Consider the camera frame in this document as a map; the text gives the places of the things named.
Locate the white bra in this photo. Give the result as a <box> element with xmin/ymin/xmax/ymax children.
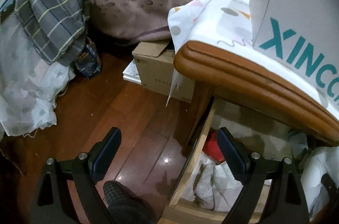
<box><xmin>300</xmin><ymin>147</ymin><xmax>339</xmax><ymax>221</ymax></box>

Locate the wooden nightstand drawer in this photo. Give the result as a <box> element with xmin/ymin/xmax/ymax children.
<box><xmin>161</xmin><ymin>98</ymin><xmax>310</xmax><ymax>223</ymax></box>

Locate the light blue folded underwear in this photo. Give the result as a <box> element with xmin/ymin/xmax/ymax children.
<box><xmin>287</xmin><ymin>128</ymin><xmax>308</xmax><ymax>160</ymax></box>

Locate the white dotted underwear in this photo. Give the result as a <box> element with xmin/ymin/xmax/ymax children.
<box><xmin>193</xmin><ymin>162</ymin><xmax>242</xmax><ymax>212</ymax></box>

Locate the red underwear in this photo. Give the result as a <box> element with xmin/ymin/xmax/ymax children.
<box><xmin>202</xmin><ymin>129</ymin><xmax>225</xmax><ymax>164</ymax></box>

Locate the dark slipper foot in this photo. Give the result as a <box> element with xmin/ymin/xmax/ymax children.
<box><xmin>103</xmin><ymin>180</ymin><xmax>156</xmax><ymax>223</ymax></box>

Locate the white leaf-print bedsheet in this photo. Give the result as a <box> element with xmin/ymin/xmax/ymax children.
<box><xmin>1</xmin><ymin>14</ymin><xmax>75</xmax><ymax>136</ymax></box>

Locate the brown wooden nightstand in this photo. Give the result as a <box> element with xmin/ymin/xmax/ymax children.
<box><xmin>174</xmin><ymin>40</ymin><xmax>338</xmax><ymax>146</ymax></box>

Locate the dark blue printed bag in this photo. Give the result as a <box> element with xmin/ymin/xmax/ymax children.
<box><xmin>75</xmin><ymin>37</ymin><xmax>101</xmax><ymax>79</ymax></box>

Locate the white XINCCI shoe box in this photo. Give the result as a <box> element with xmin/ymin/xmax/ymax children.
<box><xmin>249</xmin><ymin>0</ymin><xmax>338</xmax><ymax>108</ymax></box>

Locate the cardboard box beside nightstand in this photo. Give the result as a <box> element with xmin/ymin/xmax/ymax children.
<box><xmin>123</xmin><ymin>40</ymin><xmax>195</xmax><ymax>102</ymax></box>

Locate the grey plaid cloth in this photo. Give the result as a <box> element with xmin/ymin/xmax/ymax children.
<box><xmin>14</xmin><ymin>0</ymin><xmax>89</xmax><ymax>66</ymax></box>

